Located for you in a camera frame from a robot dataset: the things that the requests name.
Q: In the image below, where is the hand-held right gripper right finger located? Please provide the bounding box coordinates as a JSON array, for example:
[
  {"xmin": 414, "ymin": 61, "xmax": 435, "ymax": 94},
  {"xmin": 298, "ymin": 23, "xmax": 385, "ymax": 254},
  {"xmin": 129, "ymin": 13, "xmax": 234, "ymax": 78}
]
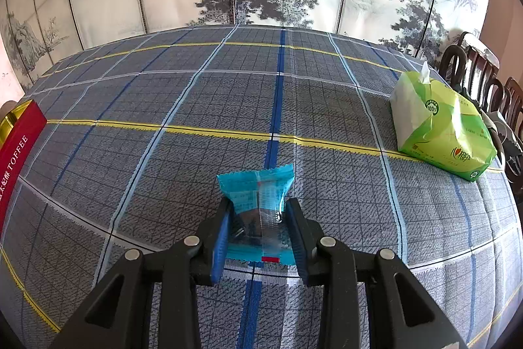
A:
[{"xmin": 285, "ymin": 199, "xmax": 468, "ymax": 349}]

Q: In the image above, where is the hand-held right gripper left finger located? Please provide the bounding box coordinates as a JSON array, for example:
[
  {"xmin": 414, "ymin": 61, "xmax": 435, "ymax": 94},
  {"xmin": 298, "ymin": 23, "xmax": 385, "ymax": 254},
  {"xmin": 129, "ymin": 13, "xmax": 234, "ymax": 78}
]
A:
[{"xmin": 49, "ymin": 197, "xmax": 234, "ymax": 349}]

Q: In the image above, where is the teal snack packet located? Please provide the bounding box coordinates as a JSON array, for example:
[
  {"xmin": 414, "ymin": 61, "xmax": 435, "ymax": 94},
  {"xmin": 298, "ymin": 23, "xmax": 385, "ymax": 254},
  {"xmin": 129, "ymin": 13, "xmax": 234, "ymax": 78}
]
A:
[{"xmin": 216, "ymin": 164, "xmax": 295, "ymax": 266}]

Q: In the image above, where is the red tin box gold inside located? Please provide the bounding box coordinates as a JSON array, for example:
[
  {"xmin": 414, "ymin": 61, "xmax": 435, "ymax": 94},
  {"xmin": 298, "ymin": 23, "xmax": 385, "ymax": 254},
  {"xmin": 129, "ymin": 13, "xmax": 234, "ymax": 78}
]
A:
[{"xmin": 0, "ymin": 99, "xmax": 48, "ymax": 239}]

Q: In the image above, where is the blue plaid tablecloth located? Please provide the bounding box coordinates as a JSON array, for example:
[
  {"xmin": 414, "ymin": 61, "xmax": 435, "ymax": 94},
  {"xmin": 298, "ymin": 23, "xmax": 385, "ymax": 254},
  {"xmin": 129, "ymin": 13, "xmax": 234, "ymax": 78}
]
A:
[{"xmin": 0, "ymin": 25, "xmax": 523, "ymax": 349}]

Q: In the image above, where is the green tissue pack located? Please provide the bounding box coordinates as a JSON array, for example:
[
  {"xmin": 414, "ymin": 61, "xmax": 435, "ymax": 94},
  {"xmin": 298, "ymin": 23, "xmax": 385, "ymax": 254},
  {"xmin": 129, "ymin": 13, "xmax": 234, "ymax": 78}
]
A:
[{"xmin": 389, "ymin": 61, "xmax": 498, "ymax": 182}]

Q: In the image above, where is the dark wooden chair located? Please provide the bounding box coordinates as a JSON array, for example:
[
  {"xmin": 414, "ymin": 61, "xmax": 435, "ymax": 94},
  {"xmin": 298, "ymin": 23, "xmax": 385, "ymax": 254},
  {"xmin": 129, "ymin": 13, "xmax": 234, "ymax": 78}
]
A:
[
  {"xmin": 439, "ymin": 31, "xmax": 501, "ymax": 96},
  {"xmin": 478, "ymin": 77, "xmax": 523, "ymax": 137}
]

